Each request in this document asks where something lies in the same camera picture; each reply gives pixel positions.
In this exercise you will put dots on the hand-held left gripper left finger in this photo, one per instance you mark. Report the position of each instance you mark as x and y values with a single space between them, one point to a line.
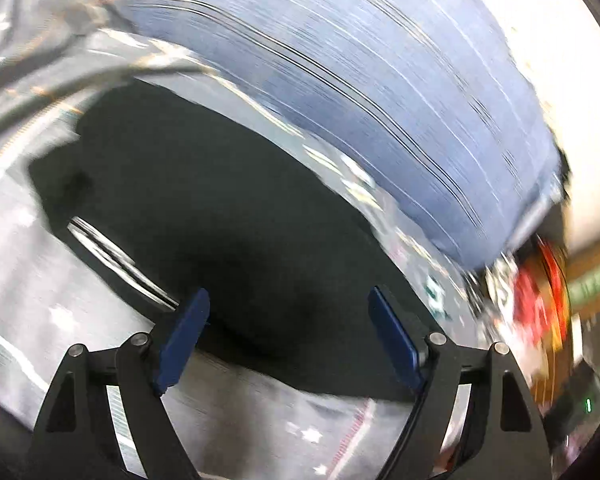
184 341

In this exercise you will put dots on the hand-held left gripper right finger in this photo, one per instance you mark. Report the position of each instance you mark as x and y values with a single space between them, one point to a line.
396 341

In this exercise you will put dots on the black pants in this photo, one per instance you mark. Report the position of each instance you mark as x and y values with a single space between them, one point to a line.
220 210

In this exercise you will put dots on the red blurred object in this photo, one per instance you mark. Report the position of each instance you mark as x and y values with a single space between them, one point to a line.
530 295

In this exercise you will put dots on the grey star-printed bed sheet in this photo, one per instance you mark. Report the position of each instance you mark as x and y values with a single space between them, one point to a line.
25 310

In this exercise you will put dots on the black device with green light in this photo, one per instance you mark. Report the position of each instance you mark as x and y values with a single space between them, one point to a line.
577 395

